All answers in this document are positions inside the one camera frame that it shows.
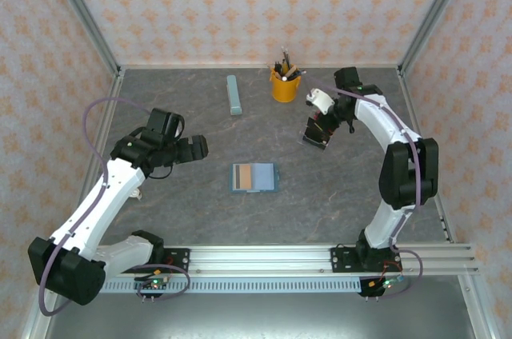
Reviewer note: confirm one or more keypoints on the teal oblong case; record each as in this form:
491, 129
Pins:
234, 95

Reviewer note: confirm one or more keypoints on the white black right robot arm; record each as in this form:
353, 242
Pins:
380, 123

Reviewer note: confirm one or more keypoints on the brown wooden pencil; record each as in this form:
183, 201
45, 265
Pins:
294, 71

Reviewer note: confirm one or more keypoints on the aluminium back edge rail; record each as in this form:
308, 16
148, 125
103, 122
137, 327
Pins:
200, 66

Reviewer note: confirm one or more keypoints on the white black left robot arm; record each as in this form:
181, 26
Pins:
100, 203

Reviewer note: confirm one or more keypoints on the blue card holder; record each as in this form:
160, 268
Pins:
264, 177

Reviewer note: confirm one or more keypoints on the small circuit board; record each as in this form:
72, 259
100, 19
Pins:
380, 285
154, 285

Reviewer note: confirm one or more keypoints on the yellow pen cup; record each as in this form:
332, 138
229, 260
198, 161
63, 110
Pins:
285, 91

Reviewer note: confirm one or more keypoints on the black pen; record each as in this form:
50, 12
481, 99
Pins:
302, 72
283, 57

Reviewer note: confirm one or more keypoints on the orange card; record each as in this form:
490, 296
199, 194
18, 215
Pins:
245, 177

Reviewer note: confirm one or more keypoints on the aluminium mounting rail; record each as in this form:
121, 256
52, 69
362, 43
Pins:
260, 260

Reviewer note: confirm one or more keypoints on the small beige object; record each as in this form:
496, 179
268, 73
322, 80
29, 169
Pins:
137, 194

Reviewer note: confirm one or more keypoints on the aluminium frame post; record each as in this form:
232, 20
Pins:
435, 15
85, 15

